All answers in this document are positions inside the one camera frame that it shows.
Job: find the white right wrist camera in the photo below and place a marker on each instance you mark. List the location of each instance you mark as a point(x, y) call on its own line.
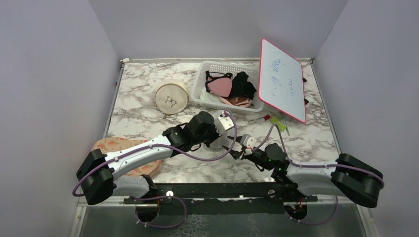
point(248, 143)

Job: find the pink-framed whiteboard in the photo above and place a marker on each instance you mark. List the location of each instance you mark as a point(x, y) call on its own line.
point(281, 83)

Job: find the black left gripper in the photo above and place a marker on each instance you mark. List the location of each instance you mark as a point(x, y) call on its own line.
point(216, 135)

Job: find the red cap marker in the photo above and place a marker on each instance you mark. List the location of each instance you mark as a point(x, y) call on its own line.
point(264, 118)

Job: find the white mesh laundry bag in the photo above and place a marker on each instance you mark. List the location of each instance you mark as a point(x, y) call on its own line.
point(222, 141)

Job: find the black garment in basket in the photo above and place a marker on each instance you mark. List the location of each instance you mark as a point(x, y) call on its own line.
point(241, 87)

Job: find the white plastic laundry basket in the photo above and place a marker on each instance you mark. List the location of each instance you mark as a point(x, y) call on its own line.
point(217, 78)

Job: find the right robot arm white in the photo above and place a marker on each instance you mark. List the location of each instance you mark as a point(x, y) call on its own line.
point(346, 176)

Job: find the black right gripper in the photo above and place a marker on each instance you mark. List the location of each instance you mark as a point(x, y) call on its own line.
point(236, 154)

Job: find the beige round laundry bag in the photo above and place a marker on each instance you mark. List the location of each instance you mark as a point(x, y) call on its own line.
point(171, 96)

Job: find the peach satin garment in basket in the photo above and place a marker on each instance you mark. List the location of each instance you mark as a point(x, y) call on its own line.
point(237, 101)

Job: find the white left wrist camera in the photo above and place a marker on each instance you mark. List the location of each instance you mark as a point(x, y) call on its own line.
point(222, 121)

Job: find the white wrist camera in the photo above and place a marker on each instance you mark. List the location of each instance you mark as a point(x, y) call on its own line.
point(222, 121)
point(248, 143)

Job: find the black mounting rail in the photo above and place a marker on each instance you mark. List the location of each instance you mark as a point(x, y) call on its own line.
point(217, 198)

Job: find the pale green garment in basket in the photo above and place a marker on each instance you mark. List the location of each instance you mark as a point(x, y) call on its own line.
point(209, 97)

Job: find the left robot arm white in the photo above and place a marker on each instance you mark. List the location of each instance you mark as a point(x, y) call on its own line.
point(98, 172)

